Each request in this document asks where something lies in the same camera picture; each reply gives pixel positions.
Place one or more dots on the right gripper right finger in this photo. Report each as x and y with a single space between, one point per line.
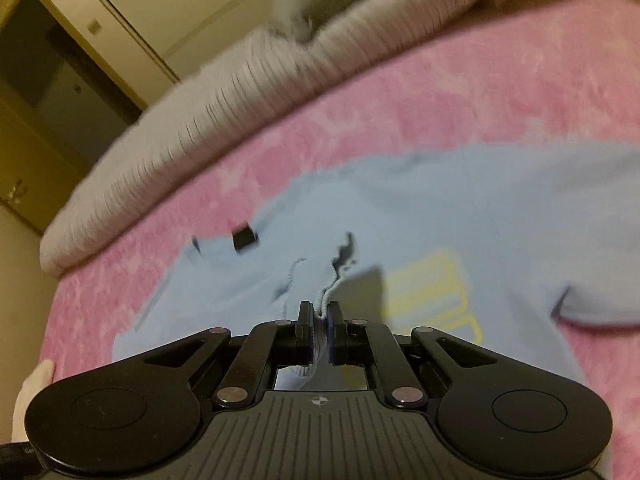
374 348

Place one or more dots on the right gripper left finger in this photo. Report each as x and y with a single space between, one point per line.
258 356

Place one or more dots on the light blue sweatshirt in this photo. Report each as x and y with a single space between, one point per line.
492 244

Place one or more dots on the dark wooden door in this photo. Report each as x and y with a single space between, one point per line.
79 110

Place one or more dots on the pink floral bed blanket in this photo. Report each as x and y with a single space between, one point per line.
563 74

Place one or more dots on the folded striped grey quilt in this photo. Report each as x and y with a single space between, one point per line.
259 79

